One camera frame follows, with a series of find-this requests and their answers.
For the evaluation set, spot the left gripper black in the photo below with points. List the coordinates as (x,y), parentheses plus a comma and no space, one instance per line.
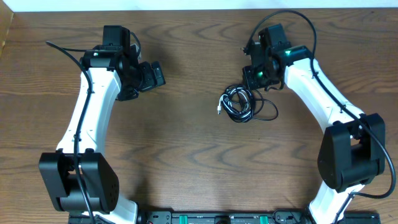
(152,81)

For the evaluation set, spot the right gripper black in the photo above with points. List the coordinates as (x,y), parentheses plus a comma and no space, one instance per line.
(249,79)

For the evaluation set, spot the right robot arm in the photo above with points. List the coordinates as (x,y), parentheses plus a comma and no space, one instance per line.
(350,156)

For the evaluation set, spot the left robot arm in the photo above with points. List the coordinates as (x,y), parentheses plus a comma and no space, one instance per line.
(77,176)

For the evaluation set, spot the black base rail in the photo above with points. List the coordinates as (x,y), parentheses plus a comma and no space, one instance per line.
(278,216)

